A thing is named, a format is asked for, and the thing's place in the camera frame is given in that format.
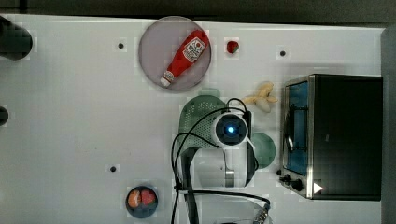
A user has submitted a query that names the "green plastic strainer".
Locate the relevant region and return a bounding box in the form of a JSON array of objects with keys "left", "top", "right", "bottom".
[{"left": 178, "top": 89, "right": 225, "bottom": 150}]

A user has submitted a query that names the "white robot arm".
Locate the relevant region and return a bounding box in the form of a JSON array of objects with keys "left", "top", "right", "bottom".
[{"left": 178, "top": 111, "right": 255, "bottom": 189}]

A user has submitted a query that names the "red plush ketchup bottle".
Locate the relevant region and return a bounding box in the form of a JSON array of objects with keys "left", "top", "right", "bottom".
[{"left": 160, "top": 30, "right": 209, "bottom": 87}]

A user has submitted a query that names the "yellow peeled toy banana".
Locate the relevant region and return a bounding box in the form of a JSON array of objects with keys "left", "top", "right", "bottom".
[{"left": 242, "top": 82, "right": 277, "bottom": 113}]

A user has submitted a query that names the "red toy strawberry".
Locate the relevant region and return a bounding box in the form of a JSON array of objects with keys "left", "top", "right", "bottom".
[{"left": 226, "top": 40, "right": 239, "bottom": 54}]

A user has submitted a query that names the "light green cup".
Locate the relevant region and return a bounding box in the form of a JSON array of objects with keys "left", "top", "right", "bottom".
[{"left": 251, "top": 133, "right": 276, "bottom": 169}]

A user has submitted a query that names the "grey round plate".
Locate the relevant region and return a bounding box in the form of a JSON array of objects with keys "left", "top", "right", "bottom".
[{"left": 138, "top": 16, "right": 211, "bottom": 91}]

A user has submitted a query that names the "dark bowl with toy fruit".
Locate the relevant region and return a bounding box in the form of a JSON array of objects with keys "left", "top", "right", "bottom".
[{"left": 125, "top": 186, "right": 158, "bottom": 218}]

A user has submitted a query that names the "silver toaster oven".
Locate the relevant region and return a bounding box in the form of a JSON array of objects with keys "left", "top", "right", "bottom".
[{"left": 277, "top": 74, "right": 383, "bottom": 201}]

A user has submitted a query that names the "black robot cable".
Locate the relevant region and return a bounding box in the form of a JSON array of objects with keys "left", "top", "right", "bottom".
[{"left": 170, "top": 97, "right": 271, "bottom": 224}]

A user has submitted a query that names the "black cylindrical post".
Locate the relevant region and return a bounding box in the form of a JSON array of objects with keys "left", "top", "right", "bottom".
[{"left": 0, "top": 17, "right": 33, "bottom": 61}]

